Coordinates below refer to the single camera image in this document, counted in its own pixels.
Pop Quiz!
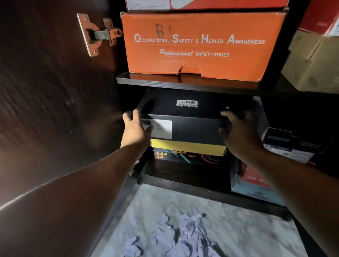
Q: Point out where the person's left hand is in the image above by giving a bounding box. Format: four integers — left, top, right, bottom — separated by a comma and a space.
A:
120, 108, 153, 149

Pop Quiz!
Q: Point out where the person's right hand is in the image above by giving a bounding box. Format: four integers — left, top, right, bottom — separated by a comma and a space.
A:
218, 110, 265, 165

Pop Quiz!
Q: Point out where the person's right forearm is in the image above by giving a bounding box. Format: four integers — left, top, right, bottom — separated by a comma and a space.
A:
240, 148, 339, 257

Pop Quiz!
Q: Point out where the person's left forearm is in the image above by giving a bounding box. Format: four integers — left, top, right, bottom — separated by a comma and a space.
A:
0, 142, 150, 257

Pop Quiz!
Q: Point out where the yellow-lidded patterned shoe box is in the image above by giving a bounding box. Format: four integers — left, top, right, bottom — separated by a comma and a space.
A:
150, 138, 228, 165

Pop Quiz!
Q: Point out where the red and grey shoe box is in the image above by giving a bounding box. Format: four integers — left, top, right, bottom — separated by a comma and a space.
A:
230, 156, 286, 207

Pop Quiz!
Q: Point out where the black and white shoe box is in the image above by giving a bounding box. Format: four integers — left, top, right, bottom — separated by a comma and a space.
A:
261, 127, 322, 164

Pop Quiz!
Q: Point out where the dark wooden cabinet door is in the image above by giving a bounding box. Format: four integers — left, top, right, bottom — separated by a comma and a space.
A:
0, 0, 125, 207

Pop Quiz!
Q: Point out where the metal cabinet hinge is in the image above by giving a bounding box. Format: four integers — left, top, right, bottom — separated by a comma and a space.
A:
76, 13, 123, 57

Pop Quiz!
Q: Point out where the orange shoe box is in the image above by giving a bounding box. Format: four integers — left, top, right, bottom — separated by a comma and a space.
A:
120, 8, 290, 82

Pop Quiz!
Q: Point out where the crumpled white paper pile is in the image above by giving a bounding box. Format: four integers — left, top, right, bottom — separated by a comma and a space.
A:
120, 209, 221, 257

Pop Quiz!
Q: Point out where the beige cardboard box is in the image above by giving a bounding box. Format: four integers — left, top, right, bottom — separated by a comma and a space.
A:
281, 29, 339, 94

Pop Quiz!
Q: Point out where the red and white shoe box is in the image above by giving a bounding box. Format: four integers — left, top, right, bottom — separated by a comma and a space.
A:
125, 0, 290, 11

